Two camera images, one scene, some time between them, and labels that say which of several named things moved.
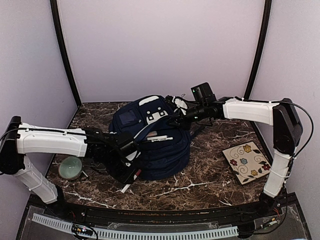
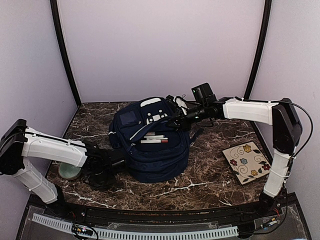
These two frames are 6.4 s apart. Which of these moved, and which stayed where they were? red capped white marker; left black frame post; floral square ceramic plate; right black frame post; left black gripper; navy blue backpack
Moved: red capped white marker; left black gripper
Stayed: left black frame post; floral square ceramic plate; navy blue backpack; right black frame post
